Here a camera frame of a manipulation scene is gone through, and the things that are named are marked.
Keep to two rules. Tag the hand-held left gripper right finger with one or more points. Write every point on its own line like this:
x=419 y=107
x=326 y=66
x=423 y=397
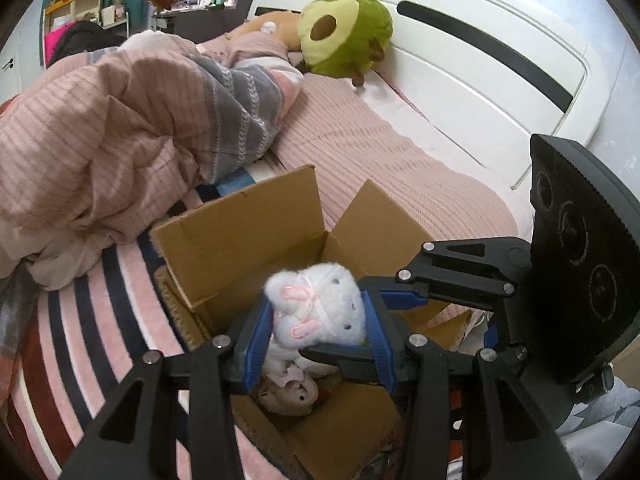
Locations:
x=380 y=355

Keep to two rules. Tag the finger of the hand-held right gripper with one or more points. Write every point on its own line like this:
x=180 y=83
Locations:
x=405 y=300
x=340 y=355

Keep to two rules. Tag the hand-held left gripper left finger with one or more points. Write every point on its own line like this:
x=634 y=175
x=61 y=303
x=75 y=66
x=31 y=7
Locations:
x=256 y=360

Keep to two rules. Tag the cardboard box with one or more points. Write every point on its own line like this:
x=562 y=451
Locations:
x=240 y=230

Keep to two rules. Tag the person's patterned pajamas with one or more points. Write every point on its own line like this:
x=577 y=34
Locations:
x=595 y=430

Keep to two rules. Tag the white bed headboard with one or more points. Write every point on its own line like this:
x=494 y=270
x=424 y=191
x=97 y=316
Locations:
x=475 y=70

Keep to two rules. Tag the green avocado plush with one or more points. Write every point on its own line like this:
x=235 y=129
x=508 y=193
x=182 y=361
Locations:
x=350 y=45

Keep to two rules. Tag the pink grey patchwork duvet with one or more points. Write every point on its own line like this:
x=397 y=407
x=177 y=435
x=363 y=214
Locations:
x=100 y=135

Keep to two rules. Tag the brown plush toy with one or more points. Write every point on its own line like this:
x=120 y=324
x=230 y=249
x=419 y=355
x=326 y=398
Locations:
x=272 y=25

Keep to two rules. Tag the cluttered desk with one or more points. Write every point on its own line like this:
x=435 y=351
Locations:
x=190 y=20

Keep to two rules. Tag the white door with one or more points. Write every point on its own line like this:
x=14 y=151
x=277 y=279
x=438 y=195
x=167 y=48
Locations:
x=22 y=80

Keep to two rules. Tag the black garment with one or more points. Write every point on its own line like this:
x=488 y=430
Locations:
x=80 y=37

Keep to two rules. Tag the pink bag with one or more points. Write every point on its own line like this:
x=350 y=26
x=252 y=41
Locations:
x=52 y=45

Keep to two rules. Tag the white storage box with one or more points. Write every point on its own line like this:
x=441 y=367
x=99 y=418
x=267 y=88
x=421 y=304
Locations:
x=114 y=12

